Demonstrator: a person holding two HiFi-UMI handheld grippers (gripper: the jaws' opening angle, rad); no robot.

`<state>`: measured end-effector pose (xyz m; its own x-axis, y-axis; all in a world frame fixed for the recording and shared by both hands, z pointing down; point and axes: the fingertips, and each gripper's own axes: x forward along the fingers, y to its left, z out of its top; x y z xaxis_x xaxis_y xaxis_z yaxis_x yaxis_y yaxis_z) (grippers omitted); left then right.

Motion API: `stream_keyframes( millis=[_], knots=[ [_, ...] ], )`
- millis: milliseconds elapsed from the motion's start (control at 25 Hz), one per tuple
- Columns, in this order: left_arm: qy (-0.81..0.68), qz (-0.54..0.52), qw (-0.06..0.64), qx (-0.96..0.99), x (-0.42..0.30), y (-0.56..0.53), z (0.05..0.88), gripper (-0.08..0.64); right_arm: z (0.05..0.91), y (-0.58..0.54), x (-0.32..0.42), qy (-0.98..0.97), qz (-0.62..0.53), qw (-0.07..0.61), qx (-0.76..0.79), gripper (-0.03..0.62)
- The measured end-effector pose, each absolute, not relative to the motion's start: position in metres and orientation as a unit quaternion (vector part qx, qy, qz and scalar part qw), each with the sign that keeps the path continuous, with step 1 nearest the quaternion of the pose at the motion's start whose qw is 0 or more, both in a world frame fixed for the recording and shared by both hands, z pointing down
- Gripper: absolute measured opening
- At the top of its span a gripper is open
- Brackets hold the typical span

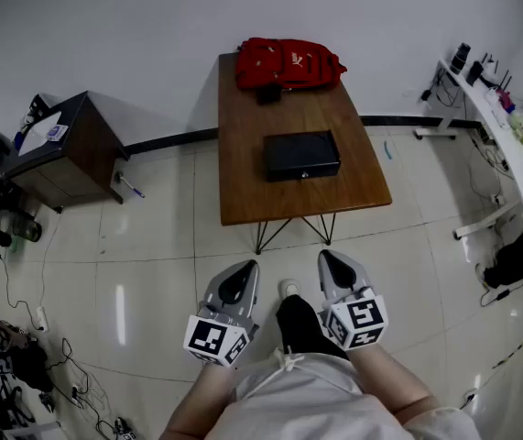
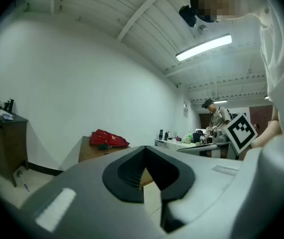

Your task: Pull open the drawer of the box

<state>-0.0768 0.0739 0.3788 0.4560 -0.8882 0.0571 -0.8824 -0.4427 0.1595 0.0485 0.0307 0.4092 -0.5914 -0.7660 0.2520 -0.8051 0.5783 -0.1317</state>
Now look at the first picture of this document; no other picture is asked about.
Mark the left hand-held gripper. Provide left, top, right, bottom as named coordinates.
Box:
left=182, top=259, right=261, bottom=369

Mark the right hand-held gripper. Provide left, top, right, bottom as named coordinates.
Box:
left=318, top=249, right=389, bottom=352

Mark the person's left forearm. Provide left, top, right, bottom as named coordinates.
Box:
left=159, top=362, right=237, bottom=440

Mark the person's right forearm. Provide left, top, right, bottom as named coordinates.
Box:
left=347, top=344, right=441, bottom=425

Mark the black metal cash box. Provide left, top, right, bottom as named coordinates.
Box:
left=263, top=129, right=340, bottom=171

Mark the person's black trouser leg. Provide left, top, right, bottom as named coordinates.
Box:
left=275, top=293, right=350, bottom=361

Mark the wooden table with metal legs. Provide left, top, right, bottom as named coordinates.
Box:
left=218, top=52, right=393, bottom=256

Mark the person's white shirt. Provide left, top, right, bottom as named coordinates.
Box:
left=214, top=346, right=482, bottom=440

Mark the white and blue brush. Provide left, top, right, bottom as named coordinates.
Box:
left=114, top=170, right=146, bottom=200

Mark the yellow and black tape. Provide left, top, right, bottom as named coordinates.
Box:
left=492, top=322, right=523, bottom=370

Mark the small black pouch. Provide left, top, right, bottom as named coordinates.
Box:
left=255, top=83, right=283, bottom=105

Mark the dark wooden side cabinet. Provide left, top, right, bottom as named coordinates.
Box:
left=4, top=90, right=129, bottom=215

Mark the white desk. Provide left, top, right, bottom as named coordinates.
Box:
left=414, top=57, right=523, bottom=242

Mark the green bottle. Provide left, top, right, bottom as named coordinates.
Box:
left=11, top=215, right=43, bottom=243

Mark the red backpack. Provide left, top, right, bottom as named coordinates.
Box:
left=235, top=38, right=348, bottom=94

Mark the pink object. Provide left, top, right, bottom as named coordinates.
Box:
left=496, top=90, right=518, bottom=112

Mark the black upright device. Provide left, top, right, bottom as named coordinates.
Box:
left=465, top=60, right=485, bottom=86

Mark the white board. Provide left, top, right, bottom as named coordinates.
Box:
left=16, top=110, right=63, bottom=158

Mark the black router with antennas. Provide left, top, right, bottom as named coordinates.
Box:
left=480, top=52, right=514, bottom=94

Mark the black cylinder speaker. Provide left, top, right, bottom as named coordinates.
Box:
left=449, top=42, right=472, bottom=75

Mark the tangle of black cables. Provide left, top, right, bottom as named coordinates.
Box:
left=45, top=336, right=123, bottom=440

